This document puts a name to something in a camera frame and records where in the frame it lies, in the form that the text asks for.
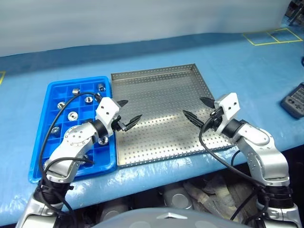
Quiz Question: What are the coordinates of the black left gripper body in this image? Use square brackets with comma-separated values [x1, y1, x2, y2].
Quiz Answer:
[111, 116, 128, 133]

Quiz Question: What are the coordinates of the dark blue handheld device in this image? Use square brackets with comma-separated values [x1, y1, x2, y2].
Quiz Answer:
[280, 82, 304, 120]

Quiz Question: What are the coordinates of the dark background equipment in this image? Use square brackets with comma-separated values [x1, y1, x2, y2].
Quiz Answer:
[282, 0, 304, 26]

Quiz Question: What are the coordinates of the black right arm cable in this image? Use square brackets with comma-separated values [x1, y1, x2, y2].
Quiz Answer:
[199, 114, 270, 228]

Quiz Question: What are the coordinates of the perforated metal tray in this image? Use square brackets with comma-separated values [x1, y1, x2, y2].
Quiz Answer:
[110, 63, 235, 169]

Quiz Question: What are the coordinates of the crumpled grey cloth pile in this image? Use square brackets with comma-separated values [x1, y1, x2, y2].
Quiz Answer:
[182, 174, 257, 223]

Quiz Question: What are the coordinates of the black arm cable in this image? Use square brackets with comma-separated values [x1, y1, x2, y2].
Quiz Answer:
[38, 92, 102, 228]
[199, 114, 270, 228]

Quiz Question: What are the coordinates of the blue compartment tray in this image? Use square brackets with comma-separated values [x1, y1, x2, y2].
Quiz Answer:
[28, 76, 118, 184]

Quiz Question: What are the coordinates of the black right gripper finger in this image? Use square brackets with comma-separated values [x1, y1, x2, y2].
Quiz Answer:
[182, 110, 206, 128]
[199, 96, 216, 109]

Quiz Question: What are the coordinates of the grey robot torso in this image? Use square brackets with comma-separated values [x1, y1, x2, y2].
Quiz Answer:
[91, 208, 248, 228]

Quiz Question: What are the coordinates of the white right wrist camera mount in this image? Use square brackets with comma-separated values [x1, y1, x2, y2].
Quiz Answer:
[213, 93, 239, 135]

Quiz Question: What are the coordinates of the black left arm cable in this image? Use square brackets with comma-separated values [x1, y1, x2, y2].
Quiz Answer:
[38, 92, 102, 228]

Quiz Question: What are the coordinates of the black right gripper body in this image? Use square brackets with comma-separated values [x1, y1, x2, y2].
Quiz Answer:
[202, 106, 224, 131]

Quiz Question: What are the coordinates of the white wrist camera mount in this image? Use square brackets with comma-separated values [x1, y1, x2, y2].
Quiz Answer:
[95, 96, 121, 137]
[213, 93, 239, 135]

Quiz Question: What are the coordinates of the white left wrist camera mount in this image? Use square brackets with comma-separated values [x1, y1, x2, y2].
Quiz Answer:
[95, 96, 121, 137]

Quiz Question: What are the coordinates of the grey round canister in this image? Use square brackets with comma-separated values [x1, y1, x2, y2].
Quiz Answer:
[163, 183, 193, 210]
[99, 201, 130, 223]

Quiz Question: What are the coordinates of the blue plastic table cover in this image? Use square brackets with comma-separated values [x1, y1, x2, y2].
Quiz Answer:
[0, 26, 304, 226]

